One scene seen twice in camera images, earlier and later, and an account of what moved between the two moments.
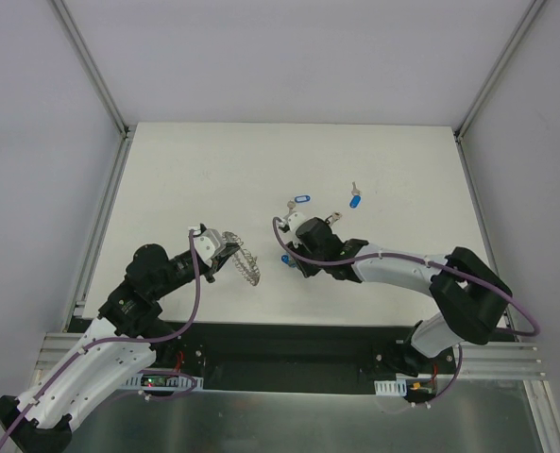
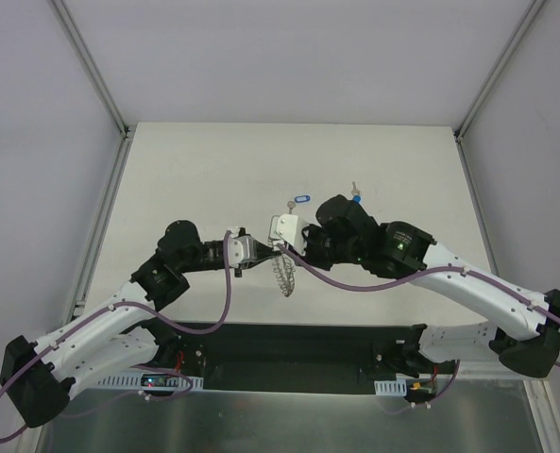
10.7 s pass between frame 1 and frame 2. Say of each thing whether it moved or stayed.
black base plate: stayed
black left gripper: moved
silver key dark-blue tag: stayed
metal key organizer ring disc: moved
